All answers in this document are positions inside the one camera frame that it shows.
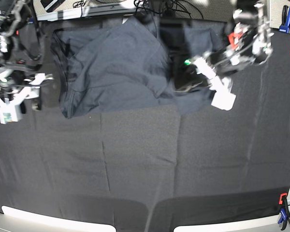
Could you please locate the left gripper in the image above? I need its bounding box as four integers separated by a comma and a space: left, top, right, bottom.
174, 56, 233, 94

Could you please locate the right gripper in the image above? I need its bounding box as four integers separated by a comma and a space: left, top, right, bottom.
0, 73, 54, 111

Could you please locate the dark navy t-shirt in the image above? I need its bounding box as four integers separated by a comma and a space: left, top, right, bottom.
51, 16, 221, 118

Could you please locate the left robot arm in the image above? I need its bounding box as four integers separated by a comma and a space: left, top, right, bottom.
174, 0, 273, 92

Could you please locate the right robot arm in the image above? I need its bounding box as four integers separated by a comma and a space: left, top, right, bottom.
0, 0, 52, 111

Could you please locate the blue clamp top right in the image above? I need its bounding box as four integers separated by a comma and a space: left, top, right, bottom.
279, 5, 290, 34

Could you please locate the black table cloth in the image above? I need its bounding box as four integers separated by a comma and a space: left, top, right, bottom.
0, 17, 290, 232

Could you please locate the orange blue clamp near right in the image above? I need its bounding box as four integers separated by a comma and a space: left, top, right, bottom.
277, 192, 290, 231

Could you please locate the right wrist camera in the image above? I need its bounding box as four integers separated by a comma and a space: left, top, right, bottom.
0, 104, 22, 124

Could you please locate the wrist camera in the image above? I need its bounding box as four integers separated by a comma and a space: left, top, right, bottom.
211, 91, 236, 111
0, 104, 22, 124

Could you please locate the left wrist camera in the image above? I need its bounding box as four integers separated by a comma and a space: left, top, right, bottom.
211, 91, 236, 111

